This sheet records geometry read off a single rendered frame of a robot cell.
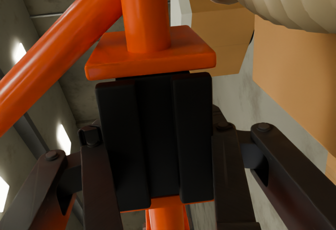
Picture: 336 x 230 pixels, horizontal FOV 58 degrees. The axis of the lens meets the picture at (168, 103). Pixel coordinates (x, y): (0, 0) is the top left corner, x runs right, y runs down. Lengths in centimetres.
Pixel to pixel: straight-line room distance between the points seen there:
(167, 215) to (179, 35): 11
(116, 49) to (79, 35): 2
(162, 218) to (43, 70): 11
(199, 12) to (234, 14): 18
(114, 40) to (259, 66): 23
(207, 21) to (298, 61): 132
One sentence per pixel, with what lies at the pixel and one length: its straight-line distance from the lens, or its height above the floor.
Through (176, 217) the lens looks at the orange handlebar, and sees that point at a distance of 20.
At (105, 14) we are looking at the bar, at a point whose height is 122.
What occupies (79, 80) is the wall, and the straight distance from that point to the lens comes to 1252.
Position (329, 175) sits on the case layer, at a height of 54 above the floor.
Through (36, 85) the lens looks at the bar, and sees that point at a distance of 18.
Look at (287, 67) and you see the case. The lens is 31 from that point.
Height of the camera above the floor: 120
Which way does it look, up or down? 3 degrees down
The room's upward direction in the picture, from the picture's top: 97 degrees counter-clockwise
